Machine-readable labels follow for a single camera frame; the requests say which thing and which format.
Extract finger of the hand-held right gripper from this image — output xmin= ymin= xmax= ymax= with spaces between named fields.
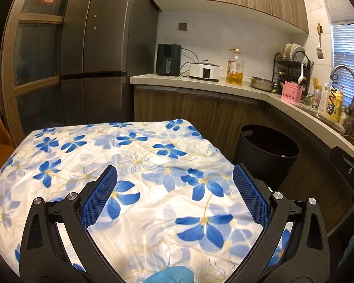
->
xmin=329 ymin=146 xmax=354 ymax=195

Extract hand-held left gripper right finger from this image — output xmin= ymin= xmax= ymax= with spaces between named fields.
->
xmin=226 ymin=163 xmax=331 ymax=283

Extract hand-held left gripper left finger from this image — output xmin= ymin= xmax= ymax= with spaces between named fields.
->
xmin=19 ymin=165 xmax=118 ymax=283

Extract black trash bin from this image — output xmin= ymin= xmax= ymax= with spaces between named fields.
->
xmin=233 ymin=124 xmax=300 ymax=189

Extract person's left hand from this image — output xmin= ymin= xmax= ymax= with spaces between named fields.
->
xmin=143 ymin=265 xmax=195 ymax=283

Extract steel kitchen sink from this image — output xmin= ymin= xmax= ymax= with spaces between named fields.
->
xmin=310 ymin=106 xmax=354 ymax=145

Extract yellow detergent bottle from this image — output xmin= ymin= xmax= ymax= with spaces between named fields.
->
xmin=327 ymin=86 xmax=344 ymax=123

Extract white plastic bottle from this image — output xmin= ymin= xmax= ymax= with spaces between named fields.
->
xmin=317 ymin=83 xmax=329 ymax=111

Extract blue floral white cloth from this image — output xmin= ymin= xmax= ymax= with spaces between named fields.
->
xmin=0 ymin=119 xmax=295 ymax=283

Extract pink utensil holder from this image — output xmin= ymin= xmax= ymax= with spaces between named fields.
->
xmin=281 ymin=81 xmax=303 ymax=104

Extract steel kitchen faucet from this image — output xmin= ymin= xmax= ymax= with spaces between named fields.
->
xmin=326 ymin=65 xmax=354 ymax=118

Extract steel mixing bowl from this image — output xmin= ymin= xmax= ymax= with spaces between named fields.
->
xmin=249 ymin=76 xmax=276 ymax=91

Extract black dish rack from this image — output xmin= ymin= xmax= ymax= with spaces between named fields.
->
xmin=274 ymin=44 xmax=315 ymax=95

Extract kitchen counter with cabinets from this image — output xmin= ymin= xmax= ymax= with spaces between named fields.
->
xmin=130 ymin=73 xmax=354 ymax=233

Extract hanging metal spatula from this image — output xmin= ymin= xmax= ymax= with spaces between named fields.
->
xmin=316 ymin=23 xmax=324 ymax=59

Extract window blinds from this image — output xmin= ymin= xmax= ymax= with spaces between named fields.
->
xmin=319 ymin=0 xmax=354 ymax=107

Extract cooking oil bottle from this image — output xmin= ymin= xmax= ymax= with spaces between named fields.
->
xmin=226 ymin=48 xmax=245 ymax=86

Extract white electric cooker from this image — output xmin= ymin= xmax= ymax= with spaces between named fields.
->
xmin=189 ymin=60 xmax=221 ymax=82

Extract black air fryer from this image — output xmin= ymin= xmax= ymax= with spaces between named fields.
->
xmin=156 ymin=44 xmax=182 ymax=76

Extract wooden glass door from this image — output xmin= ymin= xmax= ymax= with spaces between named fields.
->
xmin=0 ymin=0 xmax=77 ymax=137

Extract dark grey refrigerator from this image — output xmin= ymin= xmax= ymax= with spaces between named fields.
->
xmin=60 ymin=0 xmax=160 ymax=127

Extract black power cable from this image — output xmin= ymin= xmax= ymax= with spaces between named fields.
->
xmin=179 ymin=49 xmax=199 ymax=75

